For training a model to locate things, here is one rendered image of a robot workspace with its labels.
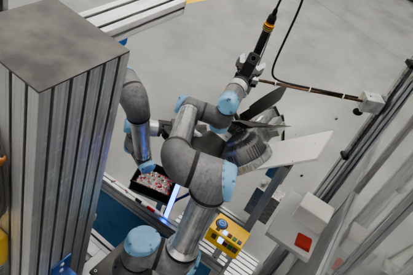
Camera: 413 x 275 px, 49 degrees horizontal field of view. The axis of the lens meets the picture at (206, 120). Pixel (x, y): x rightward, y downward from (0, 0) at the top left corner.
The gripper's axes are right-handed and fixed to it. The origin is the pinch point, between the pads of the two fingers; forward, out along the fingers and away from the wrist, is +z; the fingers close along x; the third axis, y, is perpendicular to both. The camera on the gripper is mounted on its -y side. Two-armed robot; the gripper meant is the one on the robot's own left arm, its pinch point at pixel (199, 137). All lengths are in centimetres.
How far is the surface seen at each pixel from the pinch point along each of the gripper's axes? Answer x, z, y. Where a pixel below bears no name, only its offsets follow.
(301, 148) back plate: -8.4, 47.3, -8.2
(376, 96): -40, 74, -2
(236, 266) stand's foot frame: 109, 57, 10
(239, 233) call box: 15.2, 17.2, -42.4
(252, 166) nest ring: 6.2, 27.8, -8.1
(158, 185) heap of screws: 33.7, -12.0, -0.5
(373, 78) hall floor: 88, 283, 280
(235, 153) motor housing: 5.2, 19.5, -1.4
